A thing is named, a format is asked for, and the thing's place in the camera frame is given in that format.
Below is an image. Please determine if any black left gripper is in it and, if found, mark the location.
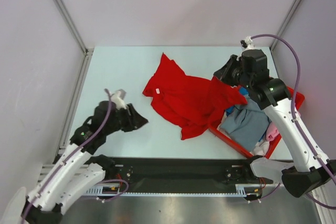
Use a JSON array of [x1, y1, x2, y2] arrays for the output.
[[105, 102, 148, 134]]

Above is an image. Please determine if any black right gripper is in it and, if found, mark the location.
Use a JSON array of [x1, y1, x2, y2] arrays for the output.
[[214, 55, 253, 90]]

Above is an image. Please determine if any red t-shirt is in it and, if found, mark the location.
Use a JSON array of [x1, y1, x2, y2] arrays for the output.
[[142, 54, 247, 140]]

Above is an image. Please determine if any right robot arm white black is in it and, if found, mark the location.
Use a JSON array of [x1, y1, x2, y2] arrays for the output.
[[214, 49, 335, 198]]

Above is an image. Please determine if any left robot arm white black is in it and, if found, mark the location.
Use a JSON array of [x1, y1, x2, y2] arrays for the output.
[[21, 101, 148, 223]]

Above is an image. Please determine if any blue t-shirt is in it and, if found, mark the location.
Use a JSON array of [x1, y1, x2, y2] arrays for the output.
[[226, 87, 248, 116]]

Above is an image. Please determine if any grey-blue t-shirt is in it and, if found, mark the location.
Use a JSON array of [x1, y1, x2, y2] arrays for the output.
[[219, 97, 271, 152]]

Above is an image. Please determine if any red plastic bin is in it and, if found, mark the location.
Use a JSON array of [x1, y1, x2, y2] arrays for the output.
[[208, 83, 306, 159]]

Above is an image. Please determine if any pink t-shirt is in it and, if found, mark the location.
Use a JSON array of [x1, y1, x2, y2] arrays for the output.
[[266, 122, 279, 142]]

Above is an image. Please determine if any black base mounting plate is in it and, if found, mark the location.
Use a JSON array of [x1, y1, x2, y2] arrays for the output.
[[113, 157, 272, 194]]

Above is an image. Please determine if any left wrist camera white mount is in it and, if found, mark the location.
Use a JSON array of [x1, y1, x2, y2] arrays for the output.
[[104, 89, 128, 111]]

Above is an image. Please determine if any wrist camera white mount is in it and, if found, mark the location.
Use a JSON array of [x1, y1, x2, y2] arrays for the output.
[[240, 36, 256, 50], [104, 89, 128, 111]]

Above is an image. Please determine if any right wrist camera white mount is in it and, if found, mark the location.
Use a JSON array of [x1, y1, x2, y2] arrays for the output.
[[240, 36, 256, 50]]

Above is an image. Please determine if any aluminium front rail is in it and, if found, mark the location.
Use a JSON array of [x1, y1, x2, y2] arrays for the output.
[[37, 163, 324, 186]]

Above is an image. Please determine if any left grey cable duct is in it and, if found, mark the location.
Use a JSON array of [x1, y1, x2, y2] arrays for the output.
[[83, 183, 125, 197]]

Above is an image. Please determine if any grey cable duct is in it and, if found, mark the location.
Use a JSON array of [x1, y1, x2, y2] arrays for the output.
[[83, 183, 125, 197], [235, 184, 263, 198]]

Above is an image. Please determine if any left aluminium corner post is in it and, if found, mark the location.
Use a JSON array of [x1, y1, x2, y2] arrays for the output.
[[52, 0, 92, 56]]

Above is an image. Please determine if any aluminium corner post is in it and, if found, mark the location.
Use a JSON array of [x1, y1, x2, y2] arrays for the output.
[[52, 0, 92, 56], [276, 0, 303, 37]]

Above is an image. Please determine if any right grey cable duct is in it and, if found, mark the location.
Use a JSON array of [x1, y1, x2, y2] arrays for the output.
[[235, 184, 263, 198]]

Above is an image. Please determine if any right aluminium corner post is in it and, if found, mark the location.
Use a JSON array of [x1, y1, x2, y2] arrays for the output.
[[276, 0, 303, 37]]

